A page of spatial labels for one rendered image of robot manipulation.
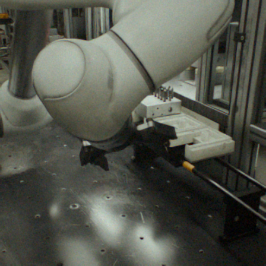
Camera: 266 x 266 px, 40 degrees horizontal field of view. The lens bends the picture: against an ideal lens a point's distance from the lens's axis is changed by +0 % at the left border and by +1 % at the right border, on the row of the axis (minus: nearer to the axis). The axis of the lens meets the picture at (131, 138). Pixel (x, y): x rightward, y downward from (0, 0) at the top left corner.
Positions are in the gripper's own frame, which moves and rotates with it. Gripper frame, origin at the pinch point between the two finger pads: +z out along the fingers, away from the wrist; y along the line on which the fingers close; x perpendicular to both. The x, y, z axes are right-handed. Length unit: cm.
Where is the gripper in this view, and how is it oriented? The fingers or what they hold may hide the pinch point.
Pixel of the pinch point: (134, 155)
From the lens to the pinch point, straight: 80.3
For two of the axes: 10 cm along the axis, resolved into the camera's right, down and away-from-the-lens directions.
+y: 9.5, -2.8, -1.3
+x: -2.2, -9.2, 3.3
